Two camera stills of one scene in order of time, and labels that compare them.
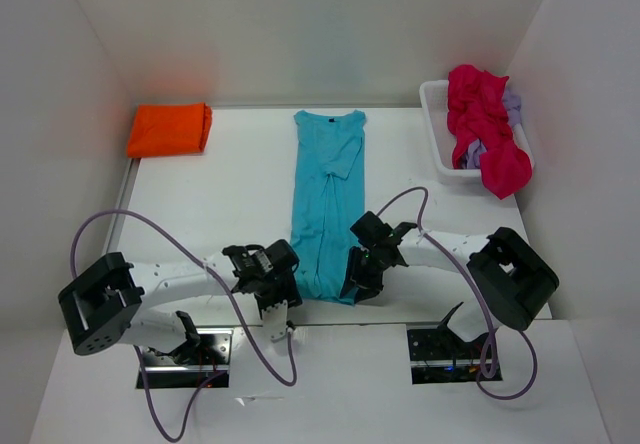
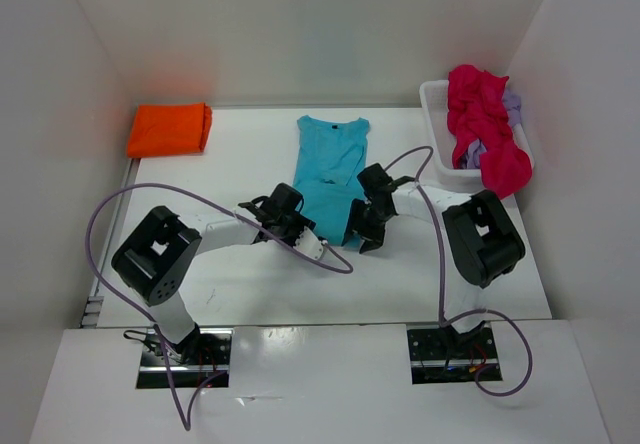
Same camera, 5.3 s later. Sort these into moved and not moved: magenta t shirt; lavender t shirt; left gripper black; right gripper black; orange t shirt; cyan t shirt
Moved: left gripper black; right gripper black; cyan t shirt
Not moved: magenta t shirt; orange t shirt; lavender t shirt
